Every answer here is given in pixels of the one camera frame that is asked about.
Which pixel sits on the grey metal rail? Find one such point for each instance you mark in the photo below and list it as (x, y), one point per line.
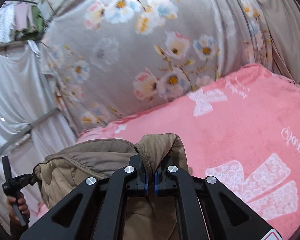
(27, 128)

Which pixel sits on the person left hand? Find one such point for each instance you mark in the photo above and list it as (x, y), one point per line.
(22, 206)

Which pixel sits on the hanging clothes in background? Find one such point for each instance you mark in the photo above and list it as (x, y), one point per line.
(25, 20)

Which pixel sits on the white satin curtain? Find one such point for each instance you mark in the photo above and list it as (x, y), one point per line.
(28, 91)

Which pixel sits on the khaki quilted jacket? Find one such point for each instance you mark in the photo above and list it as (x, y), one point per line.
(146, 217)

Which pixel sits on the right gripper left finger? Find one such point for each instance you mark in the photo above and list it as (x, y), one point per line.
(95, 209)

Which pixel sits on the grey floral bedding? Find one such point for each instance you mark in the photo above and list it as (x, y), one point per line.
(112, 58)

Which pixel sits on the pink patterned blanket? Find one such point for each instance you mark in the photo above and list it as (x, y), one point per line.
(243, 129)

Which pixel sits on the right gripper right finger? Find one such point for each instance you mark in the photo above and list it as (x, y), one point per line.
(206, 208)

